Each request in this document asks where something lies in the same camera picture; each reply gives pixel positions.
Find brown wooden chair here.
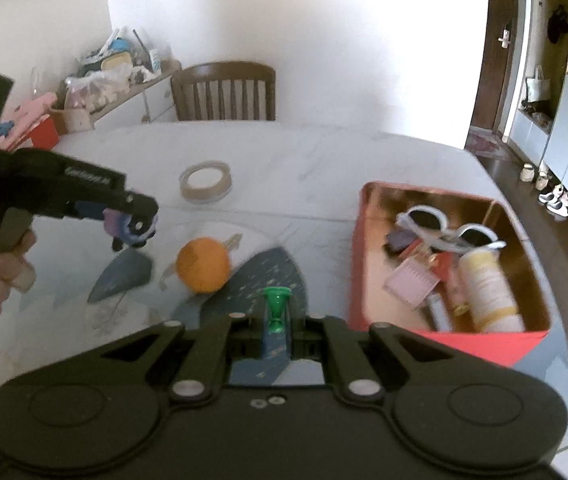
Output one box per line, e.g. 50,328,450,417
170,61,277,122

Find purple toy figure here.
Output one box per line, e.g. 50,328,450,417
104,210,157,253

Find brown cardboard box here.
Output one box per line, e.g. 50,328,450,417
51,107,93,136

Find dark hanging bag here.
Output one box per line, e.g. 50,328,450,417
546,5,568,43

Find pile of household clutter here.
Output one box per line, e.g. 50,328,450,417
64,27,175,111

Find silver hair clips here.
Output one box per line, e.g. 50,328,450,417
426,292,453,333

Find person's left hand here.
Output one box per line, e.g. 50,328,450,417
0,210,37,324

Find white wooden-topped sideboard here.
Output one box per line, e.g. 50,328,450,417
88,62,183,131

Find brown tape roll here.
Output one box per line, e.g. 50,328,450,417
179,160,233,204

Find red tin box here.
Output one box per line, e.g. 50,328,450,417
348,181,552,368

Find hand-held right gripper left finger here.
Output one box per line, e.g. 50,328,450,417
100,313,267,402

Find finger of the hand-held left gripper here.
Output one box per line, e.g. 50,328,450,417
65,189,160,234

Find white sunglasses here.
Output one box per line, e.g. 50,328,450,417
396,206,507,256

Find white yellow-banded cylinder bottle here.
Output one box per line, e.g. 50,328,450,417
459,247,525,333

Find small green hourglass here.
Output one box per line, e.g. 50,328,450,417
263,287,292,335

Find dark wooden door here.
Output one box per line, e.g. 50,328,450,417
466,0,527,148

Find white tote bag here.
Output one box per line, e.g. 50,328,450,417
525,66,551,107

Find grey wall cabinet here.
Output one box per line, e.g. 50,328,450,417
509,0,568,221

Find orange ball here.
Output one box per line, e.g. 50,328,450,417
176,237,232,295

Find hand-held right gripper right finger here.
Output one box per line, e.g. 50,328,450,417
290,315,446,404

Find red cardboard box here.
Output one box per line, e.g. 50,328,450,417
28,115,59,150

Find red floor mat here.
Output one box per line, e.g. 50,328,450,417
465,127,510,160

